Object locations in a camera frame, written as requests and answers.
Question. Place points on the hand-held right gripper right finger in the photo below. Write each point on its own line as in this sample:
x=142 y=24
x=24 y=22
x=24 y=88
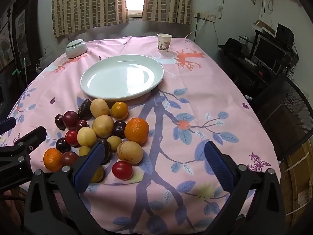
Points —
x=218 y=169

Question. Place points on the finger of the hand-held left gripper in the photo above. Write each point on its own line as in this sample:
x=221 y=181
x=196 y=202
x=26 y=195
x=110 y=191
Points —
x=29 y=139
x=7 y=125

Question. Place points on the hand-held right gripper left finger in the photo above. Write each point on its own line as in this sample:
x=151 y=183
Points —
x=89 y=169

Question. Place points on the greenish yellow tangerine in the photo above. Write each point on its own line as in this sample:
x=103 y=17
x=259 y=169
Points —
x=98 y=175

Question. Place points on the small orange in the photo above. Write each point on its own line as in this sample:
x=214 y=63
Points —
x=52 y=159

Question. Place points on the bright red plum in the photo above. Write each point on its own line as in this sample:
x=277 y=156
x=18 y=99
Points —
x=72 y=137
x=122 y=170

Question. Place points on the dark purple plum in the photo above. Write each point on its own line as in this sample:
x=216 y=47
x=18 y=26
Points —
x=58 y=122
x=63 y=145
x=119 y=129

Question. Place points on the striped yellow pepino melon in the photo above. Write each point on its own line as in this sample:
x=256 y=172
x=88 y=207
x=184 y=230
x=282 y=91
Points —
x=129 y=152

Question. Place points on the dark wrinkled passion fruit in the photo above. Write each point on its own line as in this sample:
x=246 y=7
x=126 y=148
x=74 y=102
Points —
x=108 y=151
x=84 y=109

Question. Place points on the large orange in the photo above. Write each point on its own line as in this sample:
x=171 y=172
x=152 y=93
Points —
x=136 y=130

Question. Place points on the white oval plate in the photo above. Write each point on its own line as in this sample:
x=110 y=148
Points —
x=122 y=78

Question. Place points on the small yellow plum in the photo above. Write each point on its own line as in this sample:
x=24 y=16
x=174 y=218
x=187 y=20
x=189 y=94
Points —
x=114 y=143
x=84 y=151

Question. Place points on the green plastic hook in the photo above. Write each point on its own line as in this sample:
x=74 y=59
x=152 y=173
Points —
x=17 y=71

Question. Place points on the pink floral tablecloth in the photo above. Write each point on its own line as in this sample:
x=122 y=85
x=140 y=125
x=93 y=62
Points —
x=195 y=102

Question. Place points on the black mesh chair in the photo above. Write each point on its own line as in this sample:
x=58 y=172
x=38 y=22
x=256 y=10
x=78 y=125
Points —
x=288 y=117

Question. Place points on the black computer desk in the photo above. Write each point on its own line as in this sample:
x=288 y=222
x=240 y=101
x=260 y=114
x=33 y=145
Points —
x=244 y=73

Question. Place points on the white lidded ceramic jar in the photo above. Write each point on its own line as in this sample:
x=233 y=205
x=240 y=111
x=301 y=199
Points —
x=75 y=49

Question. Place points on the black hat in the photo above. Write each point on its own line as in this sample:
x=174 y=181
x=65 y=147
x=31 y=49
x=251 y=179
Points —
x=232 y=47

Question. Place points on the computer monitor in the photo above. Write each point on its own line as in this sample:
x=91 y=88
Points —
x=267 y=51

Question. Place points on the printed paper cup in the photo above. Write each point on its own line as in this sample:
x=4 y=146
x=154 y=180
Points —
x=164 y=42

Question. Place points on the beige checked curtain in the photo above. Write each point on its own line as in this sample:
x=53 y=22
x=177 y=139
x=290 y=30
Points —
x=166 y=0
x=88 y=5

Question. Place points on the black speaker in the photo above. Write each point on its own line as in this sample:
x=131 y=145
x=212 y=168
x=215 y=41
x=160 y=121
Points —
x=285 y=35

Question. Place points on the wall poster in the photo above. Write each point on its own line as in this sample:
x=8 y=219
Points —
x=6 y=46

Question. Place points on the white wall socket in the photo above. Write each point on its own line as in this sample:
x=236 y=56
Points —
x=205 y=17

